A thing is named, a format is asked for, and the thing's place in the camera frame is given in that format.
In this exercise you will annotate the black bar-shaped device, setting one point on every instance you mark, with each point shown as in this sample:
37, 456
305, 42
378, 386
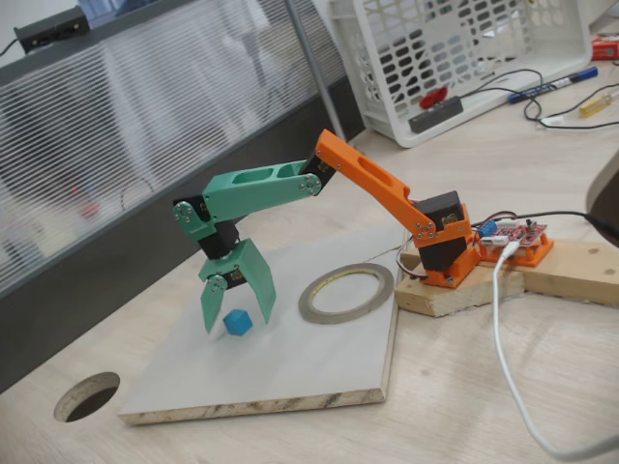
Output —
435, 115

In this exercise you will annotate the grey-topped plywood board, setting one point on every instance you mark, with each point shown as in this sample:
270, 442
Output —
217, 377

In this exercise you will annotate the long wooden base plank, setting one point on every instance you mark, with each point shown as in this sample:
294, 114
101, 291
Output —
570, 270

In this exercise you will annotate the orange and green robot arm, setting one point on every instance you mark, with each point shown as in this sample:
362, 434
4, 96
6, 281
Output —
367, 171

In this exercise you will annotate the grey rounded object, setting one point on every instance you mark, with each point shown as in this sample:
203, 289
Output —
607, 193

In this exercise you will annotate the blue marker pen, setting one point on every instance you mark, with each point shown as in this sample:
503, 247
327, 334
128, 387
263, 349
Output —
551, 86

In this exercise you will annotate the red box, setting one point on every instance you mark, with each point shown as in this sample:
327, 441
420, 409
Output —
607, 49

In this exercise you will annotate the red circuit board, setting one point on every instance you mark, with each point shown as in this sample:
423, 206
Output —
512, 233

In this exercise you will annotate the red clip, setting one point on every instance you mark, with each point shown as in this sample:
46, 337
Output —
433, 98

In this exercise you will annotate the white plastic basket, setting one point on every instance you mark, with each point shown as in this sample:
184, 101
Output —
556, 29

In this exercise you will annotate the orange circuit board holder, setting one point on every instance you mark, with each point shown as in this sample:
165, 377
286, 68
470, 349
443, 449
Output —
537, 253

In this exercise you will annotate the short wooden base block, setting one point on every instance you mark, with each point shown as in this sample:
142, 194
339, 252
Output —
450, 299

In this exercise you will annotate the blue cube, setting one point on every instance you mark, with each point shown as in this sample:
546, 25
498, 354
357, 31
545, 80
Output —
237, 323

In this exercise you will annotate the ribbed grey desk partition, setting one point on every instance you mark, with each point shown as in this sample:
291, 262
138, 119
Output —
145, 232

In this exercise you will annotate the green gripper, black servo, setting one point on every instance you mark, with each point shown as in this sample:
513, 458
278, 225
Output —
231, 272

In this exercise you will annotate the black device on partition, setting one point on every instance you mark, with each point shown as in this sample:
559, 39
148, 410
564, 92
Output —
53, 28

